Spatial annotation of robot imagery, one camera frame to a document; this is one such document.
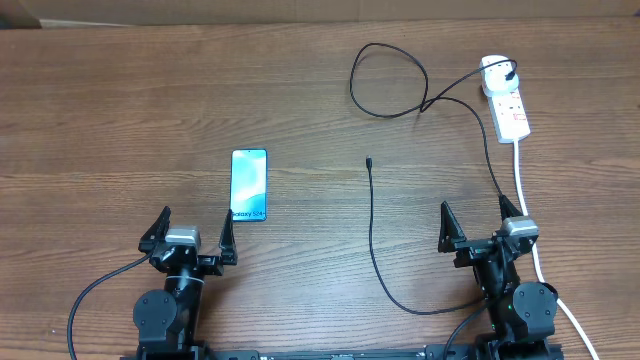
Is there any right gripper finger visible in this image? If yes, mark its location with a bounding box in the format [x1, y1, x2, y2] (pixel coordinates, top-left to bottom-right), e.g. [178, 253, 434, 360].
[438, 201, 467, 253]
[499, 194, 523, 220]

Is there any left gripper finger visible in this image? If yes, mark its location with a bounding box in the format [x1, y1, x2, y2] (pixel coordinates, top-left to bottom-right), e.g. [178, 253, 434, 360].
[219, 209, 238, 265]
[138, 206, 171, 252]

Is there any blue Galaxy smartphone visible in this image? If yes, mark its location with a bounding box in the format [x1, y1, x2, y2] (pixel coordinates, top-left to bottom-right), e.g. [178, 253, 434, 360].
[230, 148, 268, 222]

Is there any black USB charging cable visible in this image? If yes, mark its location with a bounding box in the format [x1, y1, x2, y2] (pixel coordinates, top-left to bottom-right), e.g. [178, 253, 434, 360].
[348, 42, 519, 316]

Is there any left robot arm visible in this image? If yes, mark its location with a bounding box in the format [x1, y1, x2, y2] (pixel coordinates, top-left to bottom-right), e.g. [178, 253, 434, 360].
[133, 207, 238, 359]

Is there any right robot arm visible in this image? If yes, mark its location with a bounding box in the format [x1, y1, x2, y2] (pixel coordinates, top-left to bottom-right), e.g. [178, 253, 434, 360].
[438, 195, 563, 360]

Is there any white power strip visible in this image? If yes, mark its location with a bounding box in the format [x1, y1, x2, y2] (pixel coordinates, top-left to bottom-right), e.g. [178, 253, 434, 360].
[485, 87, 531, 144]

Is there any cardboard backdrop board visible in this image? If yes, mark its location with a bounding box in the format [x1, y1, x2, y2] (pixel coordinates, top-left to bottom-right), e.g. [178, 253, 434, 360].
[1, 0, 639, 28]

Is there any white power strip cord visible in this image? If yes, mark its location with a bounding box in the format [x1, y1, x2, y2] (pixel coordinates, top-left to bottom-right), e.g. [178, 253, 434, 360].
[512, 139, 600, 360]

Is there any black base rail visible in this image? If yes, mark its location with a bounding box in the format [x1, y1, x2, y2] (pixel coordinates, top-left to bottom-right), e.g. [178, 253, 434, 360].
[120, 344, 564, 360]

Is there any white USB wall charger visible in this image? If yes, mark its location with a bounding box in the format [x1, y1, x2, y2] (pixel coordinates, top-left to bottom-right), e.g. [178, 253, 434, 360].
[480, 55, 519, 97]

